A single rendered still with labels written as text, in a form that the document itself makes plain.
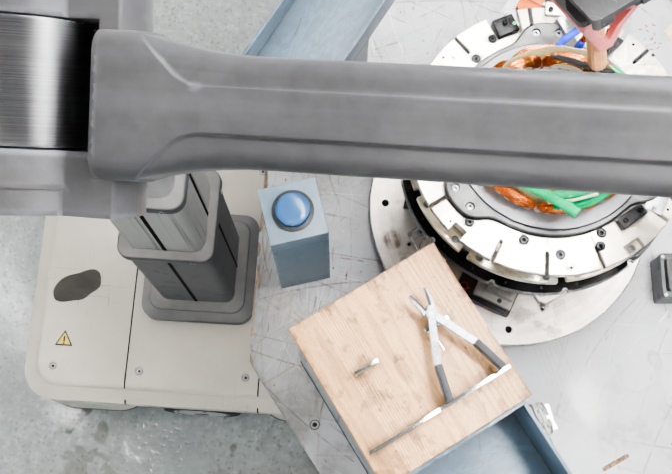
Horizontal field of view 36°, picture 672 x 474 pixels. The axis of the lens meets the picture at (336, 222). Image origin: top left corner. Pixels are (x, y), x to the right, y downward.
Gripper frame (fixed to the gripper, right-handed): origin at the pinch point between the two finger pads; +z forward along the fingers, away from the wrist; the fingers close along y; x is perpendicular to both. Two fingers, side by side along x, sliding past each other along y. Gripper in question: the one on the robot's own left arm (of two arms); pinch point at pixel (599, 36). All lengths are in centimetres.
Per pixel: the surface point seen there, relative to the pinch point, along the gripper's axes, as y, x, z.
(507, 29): 20.0, 0.3, 17.8
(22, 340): 79, 98, 101
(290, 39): 35.1, 22.1, 16.9
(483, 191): 4.8, 13.1, 21.1
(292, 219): 14.6, 33.0, 21.2
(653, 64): 9.3, -11.8, 23.4
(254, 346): 17, 47, 47
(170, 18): 130, 36, 89
